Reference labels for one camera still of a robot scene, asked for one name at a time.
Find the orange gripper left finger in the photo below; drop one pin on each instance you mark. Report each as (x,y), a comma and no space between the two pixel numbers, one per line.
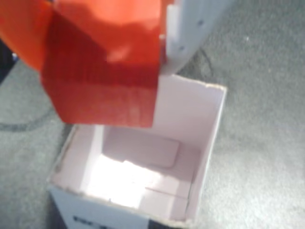
(23,31)

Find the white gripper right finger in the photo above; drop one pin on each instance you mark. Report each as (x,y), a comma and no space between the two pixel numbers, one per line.
(190,28)

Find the red cube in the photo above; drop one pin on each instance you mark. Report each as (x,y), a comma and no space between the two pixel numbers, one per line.
(100,71)

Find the white cardboard box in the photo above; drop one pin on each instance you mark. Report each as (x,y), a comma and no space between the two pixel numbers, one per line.
(202,124)

